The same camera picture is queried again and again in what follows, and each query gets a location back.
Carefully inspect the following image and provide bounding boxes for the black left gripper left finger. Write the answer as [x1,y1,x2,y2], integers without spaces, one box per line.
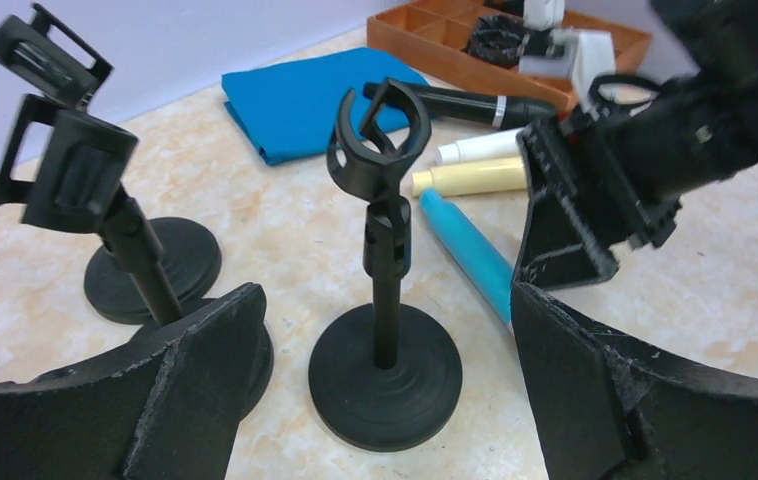
[0,283,266,479]

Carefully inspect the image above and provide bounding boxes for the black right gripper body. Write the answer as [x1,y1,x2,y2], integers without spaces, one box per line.
[554,74,758,249]

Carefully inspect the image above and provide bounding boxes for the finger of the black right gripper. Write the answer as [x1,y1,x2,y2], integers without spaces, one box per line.
[515,117,619,290]

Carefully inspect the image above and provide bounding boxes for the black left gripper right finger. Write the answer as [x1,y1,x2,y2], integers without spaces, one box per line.
[511,283,758,479]

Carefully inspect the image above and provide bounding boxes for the blue toy microphone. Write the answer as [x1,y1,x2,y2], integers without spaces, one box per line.
[419,187,513,330]

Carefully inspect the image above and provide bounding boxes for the black mic stand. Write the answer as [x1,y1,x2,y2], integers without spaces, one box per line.
[0,2,276,420]
[0,94,222,329]
[308,78,463,452]

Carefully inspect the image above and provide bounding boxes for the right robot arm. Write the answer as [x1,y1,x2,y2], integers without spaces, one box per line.
[514,1,758,290]

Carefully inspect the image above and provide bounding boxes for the yellow toy microphone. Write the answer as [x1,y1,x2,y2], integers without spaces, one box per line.
[412,156,527,197]

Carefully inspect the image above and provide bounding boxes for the white toy microphone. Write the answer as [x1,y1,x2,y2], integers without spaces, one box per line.
[436,127,524,165]

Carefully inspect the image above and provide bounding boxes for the black toy microphone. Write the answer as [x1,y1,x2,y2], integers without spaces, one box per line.
[361,81,558,132]

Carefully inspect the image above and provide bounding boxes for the wooden compartment tray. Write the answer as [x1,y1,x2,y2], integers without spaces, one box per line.
[366,0,652,110]

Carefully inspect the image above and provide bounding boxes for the blue folded cloth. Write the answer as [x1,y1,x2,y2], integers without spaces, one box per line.
[221,47,427,166]

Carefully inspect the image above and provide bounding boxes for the black coiled cable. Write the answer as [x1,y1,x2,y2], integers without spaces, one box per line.
[466,14,529,70]

